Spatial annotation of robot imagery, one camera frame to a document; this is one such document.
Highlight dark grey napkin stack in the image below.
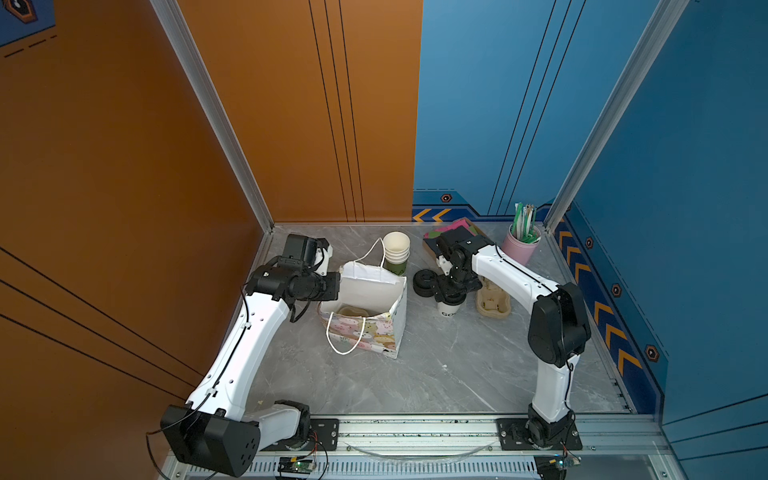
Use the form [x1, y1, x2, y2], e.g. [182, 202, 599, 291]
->
[423, 237, 443, 263]

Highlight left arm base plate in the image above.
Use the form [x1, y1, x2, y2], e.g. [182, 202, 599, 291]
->
[266, 417, 340, 453]

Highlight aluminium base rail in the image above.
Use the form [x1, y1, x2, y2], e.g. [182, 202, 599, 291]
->
[237, 414, 686, 479]

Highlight pink napkin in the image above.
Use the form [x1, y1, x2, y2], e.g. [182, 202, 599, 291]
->
[423, 218, 485, 238]

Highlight stack of black lids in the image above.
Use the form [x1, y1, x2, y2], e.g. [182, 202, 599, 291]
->
[413, 269, 438, 298]

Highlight brown cardboard napkin tray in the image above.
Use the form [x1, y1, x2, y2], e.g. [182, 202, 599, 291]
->
[423, 218, 485, 268]

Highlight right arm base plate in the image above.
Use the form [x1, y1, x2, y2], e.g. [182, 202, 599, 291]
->
[495, 415, 583, 451]

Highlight green circuit board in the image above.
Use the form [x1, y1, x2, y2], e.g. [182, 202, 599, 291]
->
[276, 457, 317, 479]

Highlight small circuit board right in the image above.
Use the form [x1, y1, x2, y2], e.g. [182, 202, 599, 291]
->
[534, 455, 582, 480]

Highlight white paper coffee cup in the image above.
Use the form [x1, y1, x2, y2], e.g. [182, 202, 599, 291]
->
[437, 302, 461, 317]

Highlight beige pulp cup carrier stack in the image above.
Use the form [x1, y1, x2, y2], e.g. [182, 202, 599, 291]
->
[476, 277, 511, 319]

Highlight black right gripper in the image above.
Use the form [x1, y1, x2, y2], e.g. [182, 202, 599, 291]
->
[426, 266, 478, 302]

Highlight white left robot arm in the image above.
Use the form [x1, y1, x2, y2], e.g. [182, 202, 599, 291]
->
[158, 234, 341, 477]

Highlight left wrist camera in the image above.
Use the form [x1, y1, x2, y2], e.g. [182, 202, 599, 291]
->
[310, 238, 333, 276]

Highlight pink metal bucket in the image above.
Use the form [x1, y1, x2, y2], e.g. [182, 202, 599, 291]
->
[501, 226, 541, 266]

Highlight patterned paper gift bag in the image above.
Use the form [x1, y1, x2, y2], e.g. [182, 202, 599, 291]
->
[318, 237, 408, 359]

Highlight stack of paper cups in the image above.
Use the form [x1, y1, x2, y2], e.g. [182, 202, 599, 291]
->
[382, 231, 411, 276]

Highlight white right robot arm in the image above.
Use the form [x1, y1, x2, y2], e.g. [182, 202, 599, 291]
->
[413, 227, 591, 450]

